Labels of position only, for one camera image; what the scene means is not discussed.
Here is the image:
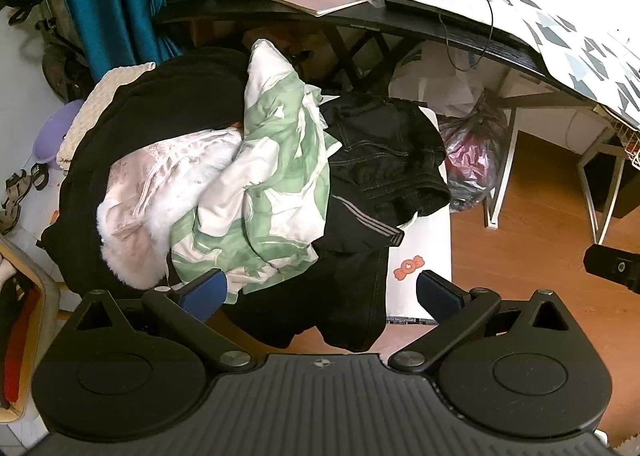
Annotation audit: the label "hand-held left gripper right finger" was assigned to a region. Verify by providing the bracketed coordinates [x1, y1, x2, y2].
[389, 270, 577, 373]

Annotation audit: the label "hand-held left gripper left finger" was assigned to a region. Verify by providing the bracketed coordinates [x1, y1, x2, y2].
[65, 267, 255, 374]

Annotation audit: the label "black jeans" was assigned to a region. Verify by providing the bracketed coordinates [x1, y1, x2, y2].
[225, 95, 453, 353]

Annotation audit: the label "pink fluffy garment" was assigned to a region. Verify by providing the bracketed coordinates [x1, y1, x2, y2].
[96, 129, 247, 290]

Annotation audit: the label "plastic trash bag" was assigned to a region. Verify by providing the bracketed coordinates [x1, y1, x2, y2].
[437, 95, 509, 213]

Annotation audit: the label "green and white garment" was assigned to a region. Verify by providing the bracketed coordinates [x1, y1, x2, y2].
[169, 39, 342, 295]

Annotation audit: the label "wooden chair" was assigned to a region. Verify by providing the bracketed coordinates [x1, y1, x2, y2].
[0, 233, 67, 425]

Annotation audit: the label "large black garment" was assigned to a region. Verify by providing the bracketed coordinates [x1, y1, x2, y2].
[40, 46, 252, 298]

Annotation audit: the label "white paper bag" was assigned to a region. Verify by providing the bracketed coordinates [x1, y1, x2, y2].
[389, 44, 482, 118]

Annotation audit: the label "cream knit towel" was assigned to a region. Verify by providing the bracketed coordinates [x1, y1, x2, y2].
[56, 61, 157, 170]

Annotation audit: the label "purple basin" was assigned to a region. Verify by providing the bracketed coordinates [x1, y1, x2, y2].
[32, 99, 86, 168]

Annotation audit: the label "geometric patterned tablecloth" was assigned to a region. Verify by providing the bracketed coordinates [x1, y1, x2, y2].
[390, 0, 640, 131]

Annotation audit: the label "black desk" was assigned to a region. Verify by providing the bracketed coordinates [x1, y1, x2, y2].
[155, 0, 626, 244]

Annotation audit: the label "teal curtain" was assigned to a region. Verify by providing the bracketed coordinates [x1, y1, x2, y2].
[42, 0, 184, 85]

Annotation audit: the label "wire basket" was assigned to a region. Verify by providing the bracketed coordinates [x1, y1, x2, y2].
[606, 105, 640, 173]

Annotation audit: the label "black cable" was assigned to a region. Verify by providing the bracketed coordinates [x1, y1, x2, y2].
[410, 0, 505, 73]

